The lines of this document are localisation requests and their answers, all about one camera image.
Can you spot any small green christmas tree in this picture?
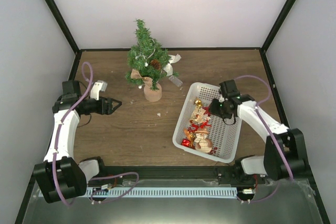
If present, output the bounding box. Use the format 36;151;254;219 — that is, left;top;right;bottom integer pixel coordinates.
125;19;170;102

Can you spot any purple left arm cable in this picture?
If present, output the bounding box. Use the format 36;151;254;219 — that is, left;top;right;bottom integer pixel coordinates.
52;62;140;206

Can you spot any wooden snowman ornament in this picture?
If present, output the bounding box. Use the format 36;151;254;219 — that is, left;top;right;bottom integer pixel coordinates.
194;127;213;154

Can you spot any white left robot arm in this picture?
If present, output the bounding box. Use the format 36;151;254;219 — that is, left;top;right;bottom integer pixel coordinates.
33;80;122;204

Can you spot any white ball light string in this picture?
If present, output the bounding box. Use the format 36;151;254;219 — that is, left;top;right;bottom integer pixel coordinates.
133;39;158;89

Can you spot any white ribbon bow ornament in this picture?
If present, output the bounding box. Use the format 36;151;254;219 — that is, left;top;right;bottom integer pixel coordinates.
163;54;181;77

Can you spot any white perforated plastic basket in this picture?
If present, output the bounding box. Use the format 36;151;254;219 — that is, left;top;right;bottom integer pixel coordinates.
172;82;242;163

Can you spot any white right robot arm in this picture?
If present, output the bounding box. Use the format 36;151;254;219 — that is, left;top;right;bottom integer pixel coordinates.
209;80;310;184

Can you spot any red foil gift ornament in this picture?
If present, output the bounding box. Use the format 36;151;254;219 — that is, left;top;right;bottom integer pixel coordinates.
181;138;192;147

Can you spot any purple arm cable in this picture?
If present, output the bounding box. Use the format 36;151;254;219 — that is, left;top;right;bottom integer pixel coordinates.
235;74;294;203
52;62;140;206

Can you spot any red reindeer ornament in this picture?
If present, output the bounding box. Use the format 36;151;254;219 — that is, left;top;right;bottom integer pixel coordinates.
187;120;212;133

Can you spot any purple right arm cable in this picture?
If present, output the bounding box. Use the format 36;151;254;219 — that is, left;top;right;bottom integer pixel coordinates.
235;74;294;203

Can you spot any burlap bow ornament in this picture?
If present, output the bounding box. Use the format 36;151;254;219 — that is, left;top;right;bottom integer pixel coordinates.
130;69;153;88

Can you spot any brown pinecone ornament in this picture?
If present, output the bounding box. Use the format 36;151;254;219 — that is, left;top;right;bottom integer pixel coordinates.
150;59;162;70

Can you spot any light blue cable duct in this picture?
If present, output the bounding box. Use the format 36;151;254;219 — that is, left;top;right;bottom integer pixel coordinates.
38;187;238;198

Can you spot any clear battery box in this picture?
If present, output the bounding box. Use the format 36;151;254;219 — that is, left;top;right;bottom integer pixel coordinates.
169;75;183;87

